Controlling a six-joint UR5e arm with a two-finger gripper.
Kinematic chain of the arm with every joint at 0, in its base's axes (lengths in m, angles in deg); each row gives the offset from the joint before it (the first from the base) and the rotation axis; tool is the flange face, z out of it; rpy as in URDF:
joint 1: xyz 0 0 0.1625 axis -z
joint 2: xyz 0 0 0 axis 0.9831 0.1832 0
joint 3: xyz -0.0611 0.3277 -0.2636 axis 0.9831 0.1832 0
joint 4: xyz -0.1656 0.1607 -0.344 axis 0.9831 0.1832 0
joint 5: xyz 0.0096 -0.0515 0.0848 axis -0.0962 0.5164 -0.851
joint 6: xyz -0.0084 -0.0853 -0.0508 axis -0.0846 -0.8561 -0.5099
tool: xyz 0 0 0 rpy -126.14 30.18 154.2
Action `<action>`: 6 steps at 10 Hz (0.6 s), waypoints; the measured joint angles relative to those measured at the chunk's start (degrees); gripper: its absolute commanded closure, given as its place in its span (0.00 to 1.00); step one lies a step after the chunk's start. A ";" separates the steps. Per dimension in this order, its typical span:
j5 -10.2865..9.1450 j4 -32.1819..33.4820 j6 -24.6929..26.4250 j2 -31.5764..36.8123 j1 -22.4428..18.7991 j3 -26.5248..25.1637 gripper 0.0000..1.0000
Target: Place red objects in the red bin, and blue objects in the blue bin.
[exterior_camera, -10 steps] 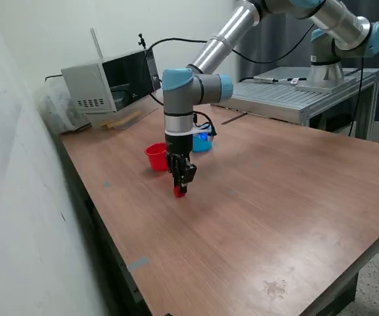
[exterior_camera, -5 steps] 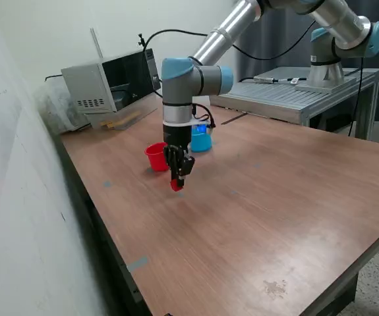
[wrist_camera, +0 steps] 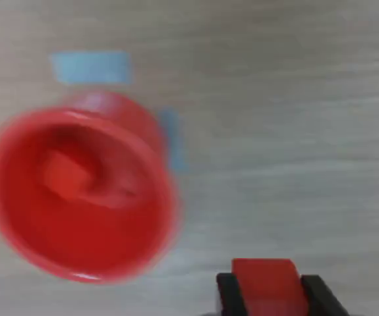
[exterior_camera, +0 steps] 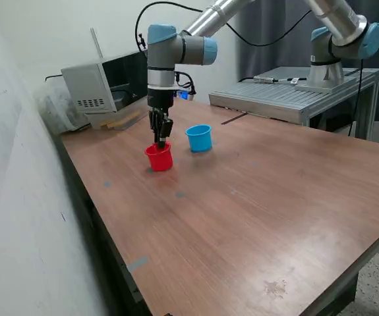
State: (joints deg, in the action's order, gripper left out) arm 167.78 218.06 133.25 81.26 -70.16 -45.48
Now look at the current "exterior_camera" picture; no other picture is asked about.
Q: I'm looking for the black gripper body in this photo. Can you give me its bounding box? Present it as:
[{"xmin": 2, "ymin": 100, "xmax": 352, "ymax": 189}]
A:
[{"xmin": 147, "ymin": 87, "xmax": 176, "ymax": 112}]

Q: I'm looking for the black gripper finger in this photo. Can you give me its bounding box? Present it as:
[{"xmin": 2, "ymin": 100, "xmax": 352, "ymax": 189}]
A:
[
  {"xmin": 157, "ymin": 113, "xmax": 175, "ymax": 150},
  {"xmin": 148, "ymin": 109, "xmax": 162, "ymax": 144}
]

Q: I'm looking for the clear acrylic riser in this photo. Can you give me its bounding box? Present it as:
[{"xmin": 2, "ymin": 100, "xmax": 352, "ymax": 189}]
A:
[{"xmin": 88, "ymin": 95, "xmax": 159, "ymax": 131}]

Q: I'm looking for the wooden strip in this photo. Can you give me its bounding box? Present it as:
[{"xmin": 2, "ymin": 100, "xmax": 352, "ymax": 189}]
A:
[{"xmin": 100, "ymin": 111, "xmax": 142, "ymax": 129}]

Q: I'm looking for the red plastic cup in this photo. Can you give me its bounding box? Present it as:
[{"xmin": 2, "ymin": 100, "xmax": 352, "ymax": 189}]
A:
[{"xmin": 144, "ymin": 142, "xmax": 174, "ymax": 172}]

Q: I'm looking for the blue plastic cup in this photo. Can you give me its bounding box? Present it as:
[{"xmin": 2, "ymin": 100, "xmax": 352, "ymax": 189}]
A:
[{"xmin": 185, "ymin": 124, "xmax": 214, "ymax": 153}]

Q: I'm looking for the silver microwave oven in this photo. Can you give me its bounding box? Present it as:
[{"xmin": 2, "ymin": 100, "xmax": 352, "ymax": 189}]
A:
[{"xmin": 60, "ymin": 49, "xmax": 162, "ymax": 115}]

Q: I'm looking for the white rod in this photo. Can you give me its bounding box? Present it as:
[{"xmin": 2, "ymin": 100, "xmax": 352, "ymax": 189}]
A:
[{"xmin": 90, "ymin": 28, "xmax": 105, "ymax": 61}]

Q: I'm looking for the clear plastic bag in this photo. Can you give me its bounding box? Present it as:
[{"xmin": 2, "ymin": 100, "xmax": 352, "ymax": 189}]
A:
[{"xmin": 36, "ymin": 80, "xmax": 92, "ymax": 134}]

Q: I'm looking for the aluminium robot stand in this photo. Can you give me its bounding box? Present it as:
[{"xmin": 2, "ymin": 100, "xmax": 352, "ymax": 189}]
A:
[{"xmin": 208, "ymin": 66, "xmax": 379, "ymax": 141}]

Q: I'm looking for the dark grey curtain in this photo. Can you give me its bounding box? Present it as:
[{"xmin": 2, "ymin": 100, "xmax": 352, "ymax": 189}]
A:
[{"xmin": 237, "ymin": 0, "xmax": 379, "ymax": 125}]

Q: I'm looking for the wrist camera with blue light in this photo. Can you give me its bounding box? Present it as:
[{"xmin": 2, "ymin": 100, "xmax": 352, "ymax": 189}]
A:
[{"xmin": 175, "ymin": 86, "xmax": 197, "ymax": 101}]

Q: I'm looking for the cable with silver connector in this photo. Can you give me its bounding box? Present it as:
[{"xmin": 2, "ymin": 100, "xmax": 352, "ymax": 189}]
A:
[{"xmin": 238, "ymin": 75, "xmax": 308, "ymax": 85}]

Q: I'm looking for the black arm loop cable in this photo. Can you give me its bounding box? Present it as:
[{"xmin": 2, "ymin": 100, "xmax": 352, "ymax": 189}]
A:
[{"xmin": 134, "ymin": 1, "xmax": 312, "ymax": 47}]

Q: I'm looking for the black hanging base cable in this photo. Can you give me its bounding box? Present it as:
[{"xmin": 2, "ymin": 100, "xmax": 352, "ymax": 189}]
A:
[{"xmin": 347, "ymin": 59, "xmax": 364, "ymax": 136}]

